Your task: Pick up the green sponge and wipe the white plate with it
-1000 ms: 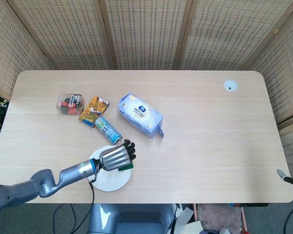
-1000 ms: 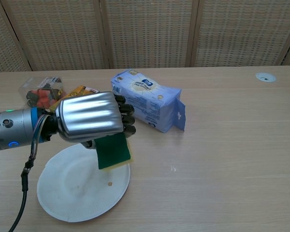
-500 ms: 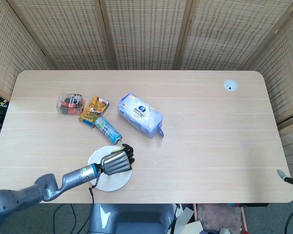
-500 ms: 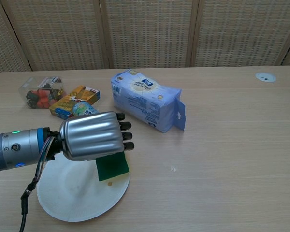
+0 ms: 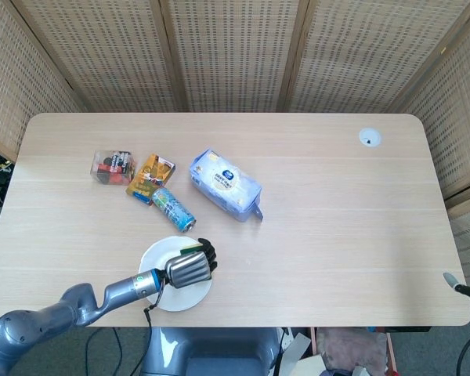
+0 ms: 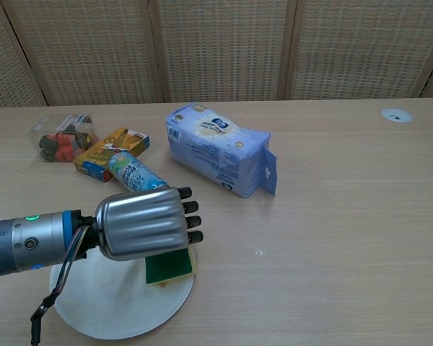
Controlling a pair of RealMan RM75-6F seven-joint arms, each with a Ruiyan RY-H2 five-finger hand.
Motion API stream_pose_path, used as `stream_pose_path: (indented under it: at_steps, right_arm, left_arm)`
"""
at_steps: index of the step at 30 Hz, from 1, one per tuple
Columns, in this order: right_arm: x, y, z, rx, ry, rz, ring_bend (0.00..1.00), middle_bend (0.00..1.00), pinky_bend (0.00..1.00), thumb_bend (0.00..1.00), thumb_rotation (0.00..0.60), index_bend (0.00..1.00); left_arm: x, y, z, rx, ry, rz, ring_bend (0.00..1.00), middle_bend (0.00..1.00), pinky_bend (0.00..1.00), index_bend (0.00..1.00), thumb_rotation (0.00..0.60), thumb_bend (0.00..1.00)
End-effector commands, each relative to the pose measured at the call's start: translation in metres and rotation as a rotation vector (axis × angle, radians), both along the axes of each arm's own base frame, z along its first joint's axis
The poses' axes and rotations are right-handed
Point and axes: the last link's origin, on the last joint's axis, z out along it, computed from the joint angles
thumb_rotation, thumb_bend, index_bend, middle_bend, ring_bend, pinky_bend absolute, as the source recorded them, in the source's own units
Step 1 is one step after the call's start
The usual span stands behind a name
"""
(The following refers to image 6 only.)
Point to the clear box with red sweets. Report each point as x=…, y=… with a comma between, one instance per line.
x=63, y=144

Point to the yellow orange carton box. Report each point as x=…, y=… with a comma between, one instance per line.
x=101, y=153

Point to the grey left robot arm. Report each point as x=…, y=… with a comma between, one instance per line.
x=29, y=245

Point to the green yellow sponge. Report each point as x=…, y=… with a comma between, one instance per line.
x=166, y=268

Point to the blue tissue pack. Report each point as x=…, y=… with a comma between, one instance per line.
x=216, y=155

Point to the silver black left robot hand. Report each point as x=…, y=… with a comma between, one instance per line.
x=140, y=223

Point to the white paper plate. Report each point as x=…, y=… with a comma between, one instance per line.
x=108, y=306

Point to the blue green drink can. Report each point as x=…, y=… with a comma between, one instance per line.
x=133, y=173

